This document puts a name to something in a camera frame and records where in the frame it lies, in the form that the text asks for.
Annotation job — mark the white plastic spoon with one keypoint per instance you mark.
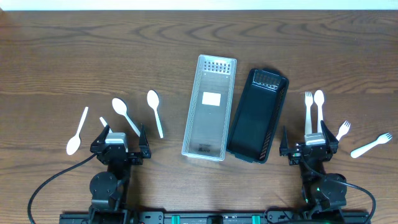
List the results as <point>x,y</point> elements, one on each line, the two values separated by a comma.
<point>121,108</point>
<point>153,102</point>
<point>74,143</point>
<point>104,123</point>
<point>319,101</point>

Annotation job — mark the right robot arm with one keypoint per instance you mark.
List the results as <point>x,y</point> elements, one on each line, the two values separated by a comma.
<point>323,194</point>

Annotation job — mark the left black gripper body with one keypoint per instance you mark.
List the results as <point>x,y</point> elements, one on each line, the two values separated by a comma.
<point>120,156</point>

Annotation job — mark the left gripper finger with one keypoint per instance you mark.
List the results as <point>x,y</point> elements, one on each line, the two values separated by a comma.
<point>142,139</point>
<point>102,136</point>

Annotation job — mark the white plastic fork slanted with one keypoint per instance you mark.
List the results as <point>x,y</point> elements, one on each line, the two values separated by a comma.
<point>344,128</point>

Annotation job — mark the black plastic mesh tray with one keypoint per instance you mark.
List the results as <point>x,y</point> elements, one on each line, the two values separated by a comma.
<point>257,115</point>

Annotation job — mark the white plastic fork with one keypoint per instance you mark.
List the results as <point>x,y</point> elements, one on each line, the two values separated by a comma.
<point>382,139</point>
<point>308,119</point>

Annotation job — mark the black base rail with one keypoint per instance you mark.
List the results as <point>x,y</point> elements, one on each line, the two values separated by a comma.
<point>267,217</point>

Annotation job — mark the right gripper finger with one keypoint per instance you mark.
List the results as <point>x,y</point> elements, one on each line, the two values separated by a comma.
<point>328,135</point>
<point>284,142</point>

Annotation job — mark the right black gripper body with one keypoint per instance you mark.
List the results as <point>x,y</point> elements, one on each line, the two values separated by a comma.
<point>294,158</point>

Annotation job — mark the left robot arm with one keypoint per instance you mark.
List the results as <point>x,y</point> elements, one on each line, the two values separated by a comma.
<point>109,188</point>

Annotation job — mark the clear plastic mesh tray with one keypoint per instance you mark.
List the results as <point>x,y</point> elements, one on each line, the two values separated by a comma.
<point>209,112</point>

